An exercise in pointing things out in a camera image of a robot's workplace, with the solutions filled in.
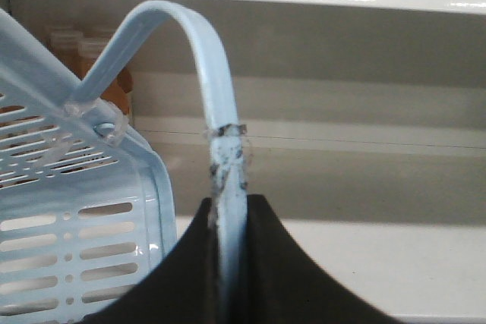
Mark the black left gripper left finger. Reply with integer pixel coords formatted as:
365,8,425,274
82,198,220,324

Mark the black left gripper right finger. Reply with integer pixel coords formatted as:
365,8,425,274
232,194,398,323

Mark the light blue plastic basket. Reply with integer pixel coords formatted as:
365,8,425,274
1,0,247,323

